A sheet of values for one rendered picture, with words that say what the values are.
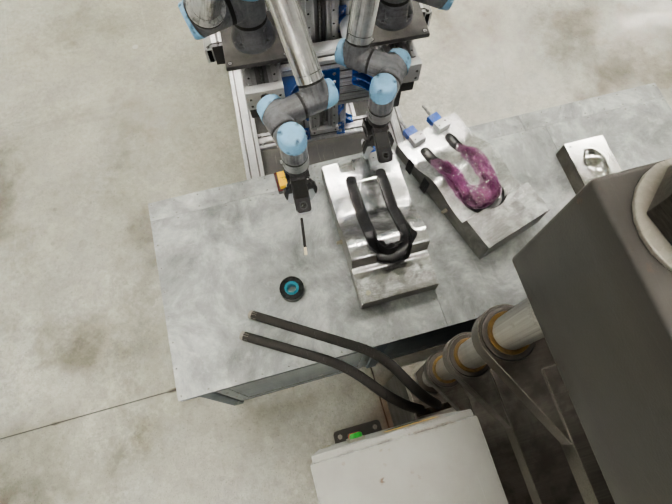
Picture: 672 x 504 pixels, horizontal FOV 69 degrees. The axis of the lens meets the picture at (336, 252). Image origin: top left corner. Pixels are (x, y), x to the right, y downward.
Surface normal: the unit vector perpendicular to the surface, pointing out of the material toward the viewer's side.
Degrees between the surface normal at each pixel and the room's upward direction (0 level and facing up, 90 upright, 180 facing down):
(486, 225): 0
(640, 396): 90
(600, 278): 90
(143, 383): 0
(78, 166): 0
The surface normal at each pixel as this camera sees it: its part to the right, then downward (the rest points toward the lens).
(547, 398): 0.00, -0.35
